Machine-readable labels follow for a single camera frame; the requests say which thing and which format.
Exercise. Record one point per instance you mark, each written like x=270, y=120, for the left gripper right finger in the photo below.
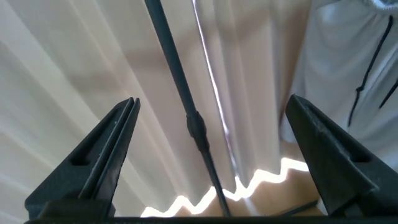
x=342, y=168

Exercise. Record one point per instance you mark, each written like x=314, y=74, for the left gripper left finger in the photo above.
x=87, y=180

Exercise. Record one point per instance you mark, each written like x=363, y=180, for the pale grey shorts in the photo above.
x=335, y=56

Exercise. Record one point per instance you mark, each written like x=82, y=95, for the beige curtain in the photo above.
x=62, y=62

